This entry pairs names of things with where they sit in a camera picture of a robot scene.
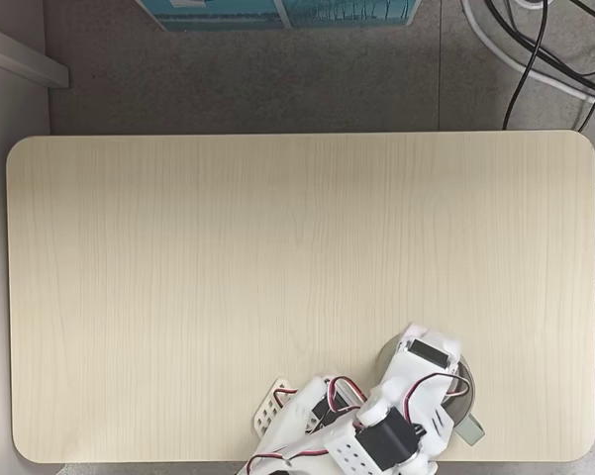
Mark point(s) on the blue printed box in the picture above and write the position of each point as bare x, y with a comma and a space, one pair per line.
277, 14

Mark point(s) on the white ledge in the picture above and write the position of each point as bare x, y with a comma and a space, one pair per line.
20, 58

